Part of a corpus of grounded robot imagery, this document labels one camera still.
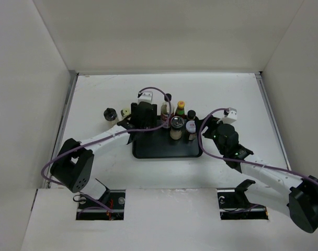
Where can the small black-cap spice bottle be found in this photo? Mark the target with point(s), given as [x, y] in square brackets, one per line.
[191, 115]

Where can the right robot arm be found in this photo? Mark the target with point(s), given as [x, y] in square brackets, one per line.
[286, 191]

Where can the black plastic tray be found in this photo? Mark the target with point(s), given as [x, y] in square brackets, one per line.
[159, 144]

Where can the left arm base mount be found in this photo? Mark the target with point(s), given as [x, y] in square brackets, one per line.
[96, 202]

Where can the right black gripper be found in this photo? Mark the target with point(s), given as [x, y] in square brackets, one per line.
[211, 122]

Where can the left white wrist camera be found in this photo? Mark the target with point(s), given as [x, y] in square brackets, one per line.
[145, 96]

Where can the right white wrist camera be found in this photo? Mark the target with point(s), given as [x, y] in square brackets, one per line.
[230, 116]

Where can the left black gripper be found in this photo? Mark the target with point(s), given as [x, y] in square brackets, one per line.
[151, 120]

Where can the silver-lid white powder jar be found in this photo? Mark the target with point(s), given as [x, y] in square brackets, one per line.
[177, 124]

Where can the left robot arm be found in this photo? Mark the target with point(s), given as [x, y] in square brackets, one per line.
[74, 168]

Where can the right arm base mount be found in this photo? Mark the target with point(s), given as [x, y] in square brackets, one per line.
[234, 204]

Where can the yellow-cap white powder jar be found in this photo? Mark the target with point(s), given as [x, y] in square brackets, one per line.
[125, 114]

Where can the red-label lid spice jar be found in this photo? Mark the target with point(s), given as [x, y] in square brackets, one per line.
[191, 130]

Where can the black-cap shaker jar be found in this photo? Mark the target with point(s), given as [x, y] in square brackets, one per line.
[111, 116]

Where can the yellow-cap red sauce bottle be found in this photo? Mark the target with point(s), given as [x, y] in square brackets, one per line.
[180, 110]

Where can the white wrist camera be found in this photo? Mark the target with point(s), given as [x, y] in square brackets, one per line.
[230, 116]
[145, 96]

